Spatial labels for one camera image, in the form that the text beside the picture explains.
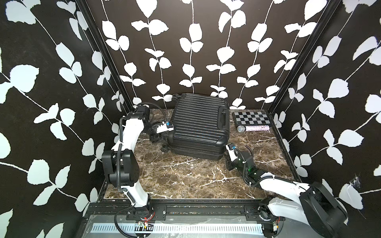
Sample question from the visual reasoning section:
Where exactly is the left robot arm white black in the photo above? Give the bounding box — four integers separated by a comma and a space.
101, 103, 173, 211

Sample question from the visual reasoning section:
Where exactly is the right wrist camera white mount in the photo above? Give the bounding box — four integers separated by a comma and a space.
226, 143, 238, 162

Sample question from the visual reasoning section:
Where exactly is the black ribbed hard-shell suitcase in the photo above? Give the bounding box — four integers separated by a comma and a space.
161, 93, 230, 161

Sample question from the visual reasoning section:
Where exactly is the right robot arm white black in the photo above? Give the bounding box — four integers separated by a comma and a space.
226, 143, 348, 238

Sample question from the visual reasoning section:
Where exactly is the white slotted cable duct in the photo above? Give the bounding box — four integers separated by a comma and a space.
90, 223, 265, 236

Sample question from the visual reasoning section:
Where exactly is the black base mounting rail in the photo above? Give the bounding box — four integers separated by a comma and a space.
89, 198, 325, 222

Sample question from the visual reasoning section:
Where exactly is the black white checkerboard plate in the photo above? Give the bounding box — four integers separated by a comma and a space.
232, 111, 271, 126

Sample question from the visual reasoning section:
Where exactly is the glittery pink cylinder tube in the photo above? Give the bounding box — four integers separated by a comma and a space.
237, 125, 270, 133

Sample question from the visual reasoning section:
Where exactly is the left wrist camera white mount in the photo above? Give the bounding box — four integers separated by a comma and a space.
156, 122, 174, 134

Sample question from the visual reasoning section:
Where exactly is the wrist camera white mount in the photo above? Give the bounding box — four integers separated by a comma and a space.
226, 143, 238, 162
156, 122, 174, 134

